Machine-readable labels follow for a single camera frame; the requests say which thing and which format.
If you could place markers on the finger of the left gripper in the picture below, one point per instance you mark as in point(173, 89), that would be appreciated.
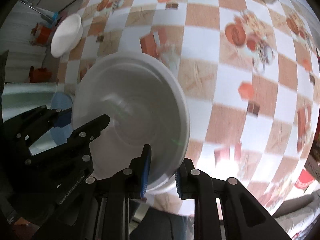
point(81, 138)
point(52, 118)

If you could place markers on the large white bowl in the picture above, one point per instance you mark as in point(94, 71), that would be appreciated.
point(146, 105)

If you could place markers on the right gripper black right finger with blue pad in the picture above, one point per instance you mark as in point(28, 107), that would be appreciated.
point(224, 209)

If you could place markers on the blue plastic plate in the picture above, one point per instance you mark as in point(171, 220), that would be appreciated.
point(61, 130)

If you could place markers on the red round container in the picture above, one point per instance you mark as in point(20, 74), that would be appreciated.
point(40, 35)

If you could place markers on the checkered patterned tablecloth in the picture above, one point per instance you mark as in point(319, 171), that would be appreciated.
point(249, 71)

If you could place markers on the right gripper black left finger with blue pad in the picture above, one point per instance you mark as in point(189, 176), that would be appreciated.
point(88, 208)

